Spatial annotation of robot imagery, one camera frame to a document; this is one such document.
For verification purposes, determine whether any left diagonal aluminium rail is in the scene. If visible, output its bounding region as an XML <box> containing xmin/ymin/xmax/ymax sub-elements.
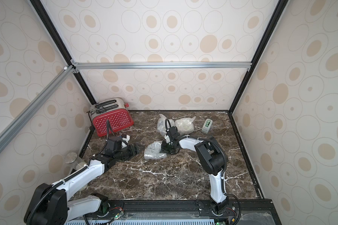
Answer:
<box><xmin>0</xmin><ymin>65</ymin><xmax>74</xmax><ymax>154</ymax></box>

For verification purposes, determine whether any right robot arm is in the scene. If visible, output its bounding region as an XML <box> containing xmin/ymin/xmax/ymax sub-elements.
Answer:
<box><xmin>161</xmin><ymin>127</ymin><xmax>241</xmax><ymax>217</ymax></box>

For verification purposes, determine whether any black frame post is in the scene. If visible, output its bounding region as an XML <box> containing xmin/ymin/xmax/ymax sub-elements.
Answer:
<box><xmin>30</xmin><ymin>0</ymin><xmax>97</xmax><ymax>105</ymax></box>
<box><xmin>228</xmin><ymin>0</ymin><xmax>289</xmax><ymax>115</ymax></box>

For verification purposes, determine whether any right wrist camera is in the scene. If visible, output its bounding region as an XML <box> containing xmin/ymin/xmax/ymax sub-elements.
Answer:
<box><xmin>164</xmin><ymin>135</ymin><xmax>171</xmax><ymax>143</ymax></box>

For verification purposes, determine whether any black left frame post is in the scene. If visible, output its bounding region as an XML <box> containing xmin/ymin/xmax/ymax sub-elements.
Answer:
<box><xmin>30</xmin><ymin>0</ymin><xmax>97</xmax><ymax>105</ymax></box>

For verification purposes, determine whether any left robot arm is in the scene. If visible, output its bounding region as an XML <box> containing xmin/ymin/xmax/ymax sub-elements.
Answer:
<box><xmin>23</xmin><ymin>135</ymin><xmax>145</xmax><ymax>225</ymax></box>

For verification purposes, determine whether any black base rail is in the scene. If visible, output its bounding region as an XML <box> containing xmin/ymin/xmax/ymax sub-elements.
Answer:
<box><xmin>68</xmin><ymin>198</ymin><xmax>281</xmax><ymax>225</ymax></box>

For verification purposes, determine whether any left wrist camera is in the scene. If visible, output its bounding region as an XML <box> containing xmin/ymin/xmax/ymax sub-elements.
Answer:
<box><xmin>121</xmin><ymin>134</ymin><xmax>130</xmax><ymax>142</ymax></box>

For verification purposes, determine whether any bubble wrap sheet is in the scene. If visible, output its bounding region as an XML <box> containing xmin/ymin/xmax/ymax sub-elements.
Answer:
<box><xmin>144</xmin><ymin>141</ymin><xmax>167</xmax><ymax>160</ymax></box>
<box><xmin>175</xmin><ymin>116</ymin><xmax>196</xmax><ymax>135</ymax></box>
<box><xmin>156</xmin><ymin>114</ymin><xmax>169</xmax><ymax>137</ymax></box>

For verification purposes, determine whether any horizontal aluminium rail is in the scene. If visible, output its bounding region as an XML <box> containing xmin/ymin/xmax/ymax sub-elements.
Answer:
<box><xmin>74</xmin><ymin>61</ymin><xmax>252</xmax><ymax>69</ymax></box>

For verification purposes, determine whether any black right frame post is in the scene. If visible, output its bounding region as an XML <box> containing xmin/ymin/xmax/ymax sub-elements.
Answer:
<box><xmin>228</xmin><ymin>0</ymin><xmax>289</xmax><ymax>115</ymax></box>

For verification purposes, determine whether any red silver toaster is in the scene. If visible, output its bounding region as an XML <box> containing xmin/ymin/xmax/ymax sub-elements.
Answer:
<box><xmin>89</xmin><ymin>98</ymin><xmax>134</xmax><ymax>137</ymax></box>

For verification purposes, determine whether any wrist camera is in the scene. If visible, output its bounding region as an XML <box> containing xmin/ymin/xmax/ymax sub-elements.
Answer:
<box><xmin>164</xmin><ymin>135</ymin><xmax>171</xmax><ymax>143</ymax></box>
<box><xmin>121</xmin><ymin>134</ymin><xmax>130</xmax><ymax>142</ymax></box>

